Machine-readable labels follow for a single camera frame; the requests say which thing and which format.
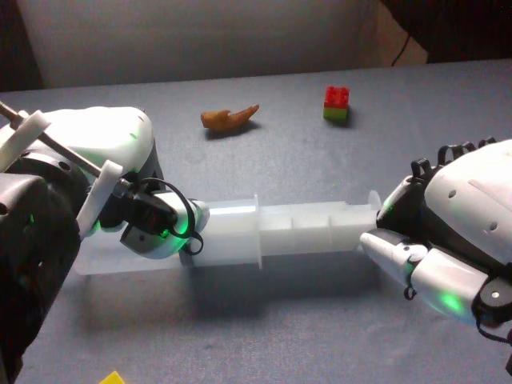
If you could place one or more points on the beige cardboard sheet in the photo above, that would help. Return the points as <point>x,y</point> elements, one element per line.
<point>396,36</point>

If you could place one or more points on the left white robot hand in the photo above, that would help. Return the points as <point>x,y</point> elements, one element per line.
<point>112,132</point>

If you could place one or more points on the yellow block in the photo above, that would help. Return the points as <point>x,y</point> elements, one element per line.
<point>114,379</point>

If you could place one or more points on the brown toy chicken piece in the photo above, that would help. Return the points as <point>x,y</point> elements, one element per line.
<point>224,119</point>

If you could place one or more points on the white backdrop board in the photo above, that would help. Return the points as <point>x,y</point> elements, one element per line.
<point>192,40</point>

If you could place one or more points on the red and green building block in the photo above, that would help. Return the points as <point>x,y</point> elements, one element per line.
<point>336,104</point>

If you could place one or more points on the large translucent plastic syringe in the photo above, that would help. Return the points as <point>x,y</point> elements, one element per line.
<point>296,228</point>

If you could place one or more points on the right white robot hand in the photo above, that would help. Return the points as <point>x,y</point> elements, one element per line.
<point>464,200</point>

